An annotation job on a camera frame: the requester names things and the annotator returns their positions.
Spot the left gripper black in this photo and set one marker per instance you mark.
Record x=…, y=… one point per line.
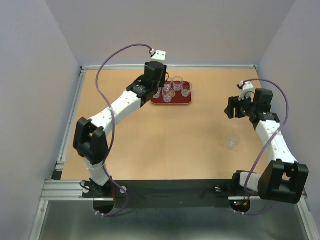
x=162, y=81

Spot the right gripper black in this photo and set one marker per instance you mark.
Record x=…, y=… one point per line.
x=232, y=101

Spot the clear glass cluster front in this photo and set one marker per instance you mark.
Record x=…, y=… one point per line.
x=167, y=94

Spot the clear glass cluster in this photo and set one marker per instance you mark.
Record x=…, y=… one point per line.
x=167, y=94
x=177, y=82
x=231, y=140

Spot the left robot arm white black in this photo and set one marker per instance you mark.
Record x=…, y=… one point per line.
x=90, y=137

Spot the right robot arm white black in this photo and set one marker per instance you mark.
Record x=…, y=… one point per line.
x=284, y=178

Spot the red lacquer tray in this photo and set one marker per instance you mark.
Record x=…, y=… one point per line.
x=177, y=99

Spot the aluminium frame rail back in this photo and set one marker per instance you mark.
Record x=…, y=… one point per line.
x=181, y=66

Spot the aluminium frame rail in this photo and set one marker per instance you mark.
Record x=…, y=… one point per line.
x=181, y=66
x=59, y=165
x=63, y=214

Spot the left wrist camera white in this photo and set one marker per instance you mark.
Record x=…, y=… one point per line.
x=158, y=55

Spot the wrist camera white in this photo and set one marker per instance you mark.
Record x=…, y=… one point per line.
x=247, y=89
x=158, y=55

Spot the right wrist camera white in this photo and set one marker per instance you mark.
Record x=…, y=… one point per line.
x=247, y=89

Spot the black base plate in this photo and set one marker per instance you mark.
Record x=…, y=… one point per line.
x=151, y=194

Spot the aluminium frame rail left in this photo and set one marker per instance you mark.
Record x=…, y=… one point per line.
x=59, y=165

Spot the aluminium frame rail front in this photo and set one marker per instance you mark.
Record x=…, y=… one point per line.
x=63, y=214

